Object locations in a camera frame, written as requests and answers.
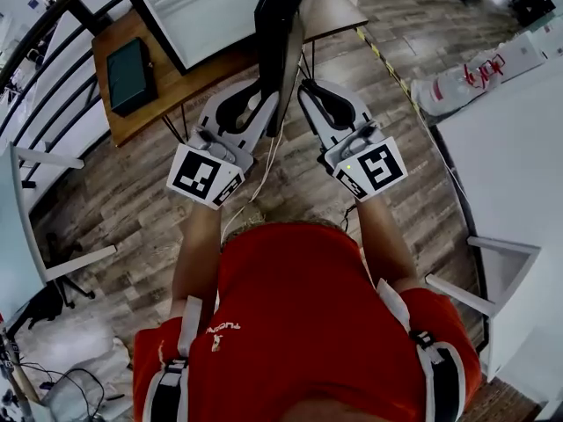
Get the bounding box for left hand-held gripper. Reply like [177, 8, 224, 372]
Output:
[165, 79, 282, 211]

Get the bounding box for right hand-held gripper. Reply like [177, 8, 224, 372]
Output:
[297, 79, 408, 201]

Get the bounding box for person's right forearm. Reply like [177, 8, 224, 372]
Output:
[355, 194, 420, 294]

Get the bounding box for person's left forearm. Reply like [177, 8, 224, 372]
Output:
[170, 199, 223, 320]

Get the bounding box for white mini fridge cabinet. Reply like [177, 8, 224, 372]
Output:
[113, 0, 276, 76]

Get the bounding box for wooden side table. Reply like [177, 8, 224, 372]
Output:
[91, 0, 369, 149]

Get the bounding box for yellow black floor tape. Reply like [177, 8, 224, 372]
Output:
[355, 26, 426, 116]

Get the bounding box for dark green box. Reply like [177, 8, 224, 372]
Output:
[106, 36, 160, 119]

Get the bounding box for clear plastic bag red print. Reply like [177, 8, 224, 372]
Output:
[410, 50, 508, 117]

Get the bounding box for large white table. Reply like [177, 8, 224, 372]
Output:
[424, 55, 563, 417]

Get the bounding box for black metal railing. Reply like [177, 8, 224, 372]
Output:
[0, 0, 133, 188]

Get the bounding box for white cardboard box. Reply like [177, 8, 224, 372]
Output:
[495, 31, 549, 73]

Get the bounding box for person's red shirt torso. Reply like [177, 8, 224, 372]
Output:
[131, 221, 483, 422]

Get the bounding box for black equipment case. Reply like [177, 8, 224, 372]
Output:
[511, 0, 558, 29]

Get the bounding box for black stand base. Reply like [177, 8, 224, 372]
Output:
[26, 230, 97, 330]

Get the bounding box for white plastic sheet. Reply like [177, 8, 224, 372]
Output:
[15, 321, 134, 422]

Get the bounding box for white cable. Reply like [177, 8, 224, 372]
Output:
[218, 120, 288, 248]

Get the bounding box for white black left harness strap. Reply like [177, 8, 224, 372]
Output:
[143, 295, 204, 422]

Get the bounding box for white black harness strap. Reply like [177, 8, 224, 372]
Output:
[143, 295, 204, 422]
[376, 278, 468, 422]

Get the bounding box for white table with open frame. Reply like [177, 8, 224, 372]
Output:
[0, 142, 118, 324]

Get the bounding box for white black right harness strap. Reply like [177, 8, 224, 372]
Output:
[376, 278, 468, 422]

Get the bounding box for thin black cable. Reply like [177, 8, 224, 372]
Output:
[17, 360, 127, 422]

